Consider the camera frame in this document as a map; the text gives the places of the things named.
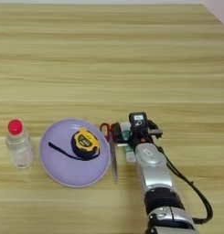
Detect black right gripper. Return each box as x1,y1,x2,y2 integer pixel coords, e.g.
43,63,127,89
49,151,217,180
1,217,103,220
112,119,164,150

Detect white teal glue stick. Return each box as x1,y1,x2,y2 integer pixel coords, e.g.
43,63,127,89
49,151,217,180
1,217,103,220
121,122,137,164

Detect yellow black tape measure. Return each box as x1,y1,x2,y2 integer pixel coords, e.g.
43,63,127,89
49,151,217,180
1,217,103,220
48,127,102,162

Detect clear bottle red cap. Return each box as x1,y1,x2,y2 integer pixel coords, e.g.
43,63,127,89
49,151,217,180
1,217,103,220
5,118,35,170

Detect purple round plate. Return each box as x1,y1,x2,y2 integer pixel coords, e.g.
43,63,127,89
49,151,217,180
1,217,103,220
38,118,112,188

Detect red handled scissors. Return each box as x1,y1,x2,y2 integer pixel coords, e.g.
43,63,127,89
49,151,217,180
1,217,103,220
99,122,119,185

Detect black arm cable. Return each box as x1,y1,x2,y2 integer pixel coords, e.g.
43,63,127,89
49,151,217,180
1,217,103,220
157,145,214,225

